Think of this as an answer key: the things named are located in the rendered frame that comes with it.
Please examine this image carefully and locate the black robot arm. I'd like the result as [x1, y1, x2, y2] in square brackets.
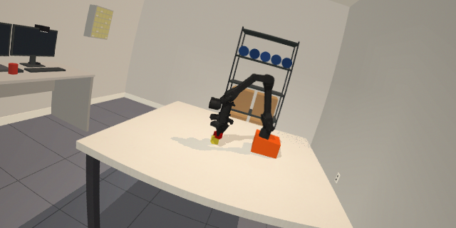
[209, 73, 275, 140]

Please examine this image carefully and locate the yellow cube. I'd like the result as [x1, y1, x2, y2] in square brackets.
[210, 135, 219, 145]

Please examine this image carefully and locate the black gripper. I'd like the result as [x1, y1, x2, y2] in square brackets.
[210, 111, 234, 136]

